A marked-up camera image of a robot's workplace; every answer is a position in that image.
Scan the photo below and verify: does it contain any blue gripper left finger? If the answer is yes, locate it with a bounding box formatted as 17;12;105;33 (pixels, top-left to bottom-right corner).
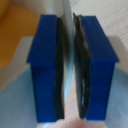
26;13;68;124

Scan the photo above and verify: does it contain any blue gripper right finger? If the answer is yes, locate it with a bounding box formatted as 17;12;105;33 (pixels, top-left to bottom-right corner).
72;13;120;121

